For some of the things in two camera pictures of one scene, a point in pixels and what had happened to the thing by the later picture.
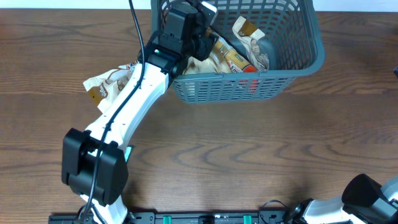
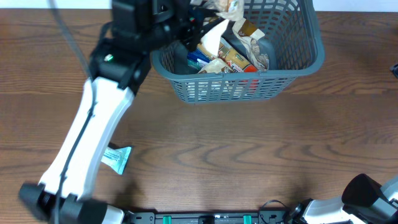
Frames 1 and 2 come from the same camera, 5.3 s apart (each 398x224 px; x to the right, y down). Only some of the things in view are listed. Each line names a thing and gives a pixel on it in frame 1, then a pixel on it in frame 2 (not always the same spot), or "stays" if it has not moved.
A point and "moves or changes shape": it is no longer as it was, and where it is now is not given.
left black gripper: (204, 50) → (194, 25)
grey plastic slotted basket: (293, 32) stays
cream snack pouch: (102, 89) moves or changes shape
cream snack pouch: (249, 35) stays
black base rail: (262, 217) stays
